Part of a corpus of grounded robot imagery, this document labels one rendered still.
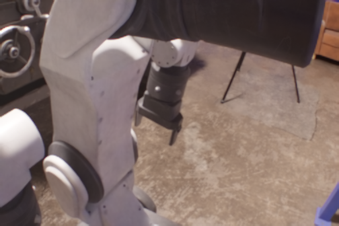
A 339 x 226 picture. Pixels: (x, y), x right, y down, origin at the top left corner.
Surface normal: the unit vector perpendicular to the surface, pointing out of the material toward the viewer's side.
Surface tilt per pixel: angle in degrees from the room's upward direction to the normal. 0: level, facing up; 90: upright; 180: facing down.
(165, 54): 90
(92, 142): 90
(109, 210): 60
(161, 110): 90
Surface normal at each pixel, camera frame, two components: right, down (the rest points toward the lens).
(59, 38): -0.47, 0.45
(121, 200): 0.78, -0.18
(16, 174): 0.85, 0.44
